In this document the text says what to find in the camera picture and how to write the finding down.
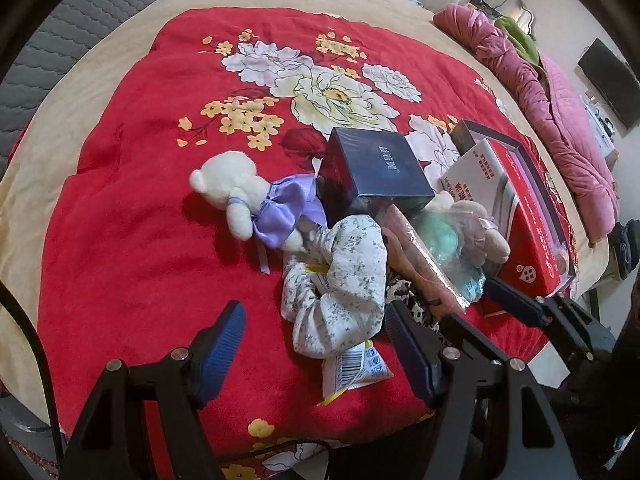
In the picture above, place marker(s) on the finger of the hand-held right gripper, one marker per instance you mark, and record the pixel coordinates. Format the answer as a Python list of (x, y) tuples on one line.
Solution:
[(510, 301)]

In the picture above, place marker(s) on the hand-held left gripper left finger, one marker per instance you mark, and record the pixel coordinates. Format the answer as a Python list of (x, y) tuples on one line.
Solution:
[(225, 342)]

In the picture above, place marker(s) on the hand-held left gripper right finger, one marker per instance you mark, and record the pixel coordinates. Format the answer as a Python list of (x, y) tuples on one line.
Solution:
[(410, 355)]

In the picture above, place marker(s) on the beige teddy bear pink dress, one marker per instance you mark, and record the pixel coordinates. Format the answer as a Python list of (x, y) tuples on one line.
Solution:
[(492, 246)]

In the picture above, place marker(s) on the green ball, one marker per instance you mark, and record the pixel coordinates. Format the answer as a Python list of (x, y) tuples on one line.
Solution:
[(440, 237)]

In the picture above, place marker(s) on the white floral cloth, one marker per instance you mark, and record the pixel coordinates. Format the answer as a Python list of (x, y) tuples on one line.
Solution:
[(350, 260)]

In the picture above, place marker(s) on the white teddy bear purple dress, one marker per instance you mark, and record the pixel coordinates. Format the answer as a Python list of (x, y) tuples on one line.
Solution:
[(225, 175)]

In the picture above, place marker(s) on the light blue packaged item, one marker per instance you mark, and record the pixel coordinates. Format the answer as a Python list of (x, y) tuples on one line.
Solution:
[(470, 286)]

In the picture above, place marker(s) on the red and white box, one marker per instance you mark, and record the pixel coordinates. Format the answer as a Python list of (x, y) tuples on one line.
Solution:
[(530, 255)]

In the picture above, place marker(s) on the white yellow snack packet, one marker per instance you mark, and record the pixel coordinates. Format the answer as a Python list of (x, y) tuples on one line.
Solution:
[(350, 367)]

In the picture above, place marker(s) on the leopard print scrunchie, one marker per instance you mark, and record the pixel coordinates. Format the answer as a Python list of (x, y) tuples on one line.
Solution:
[(406, 291)]

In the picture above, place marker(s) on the pink packaged item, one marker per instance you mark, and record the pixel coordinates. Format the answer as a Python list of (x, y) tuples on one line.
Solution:
[(425, 265)]

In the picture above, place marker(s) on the black object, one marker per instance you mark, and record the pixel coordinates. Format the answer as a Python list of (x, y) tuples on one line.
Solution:
[(627, 252)]

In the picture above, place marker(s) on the red floral blanket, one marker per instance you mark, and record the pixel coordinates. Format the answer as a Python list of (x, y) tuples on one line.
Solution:
[(150, 260)]

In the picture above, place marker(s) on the pink quilt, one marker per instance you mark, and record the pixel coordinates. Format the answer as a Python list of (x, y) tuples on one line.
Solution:
[(565, 125)]

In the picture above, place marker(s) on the dark blue box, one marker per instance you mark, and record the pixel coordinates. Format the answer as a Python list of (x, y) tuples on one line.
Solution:
[(370, 160)]

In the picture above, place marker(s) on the white side table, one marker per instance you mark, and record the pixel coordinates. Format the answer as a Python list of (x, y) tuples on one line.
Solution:
[(602, 125)]

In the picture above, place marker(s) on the green cloth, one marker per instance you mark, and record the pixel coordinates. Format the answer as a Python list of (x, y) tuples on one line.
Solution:
[(520, 40)]

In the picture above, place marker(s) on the beige bed sheet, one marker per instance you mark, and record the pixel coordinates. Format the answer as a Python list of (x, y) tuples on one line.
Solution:
[(100, 60)]

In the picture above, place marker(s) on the grey quilted headboard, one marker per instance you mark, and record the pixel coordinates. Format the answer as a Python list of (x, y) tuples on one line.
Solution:
[(75, 10)]

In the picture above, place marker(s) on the black wall television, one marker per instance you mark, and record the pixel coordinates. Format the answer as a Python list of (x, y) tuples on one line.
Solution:
[(610, 80)]

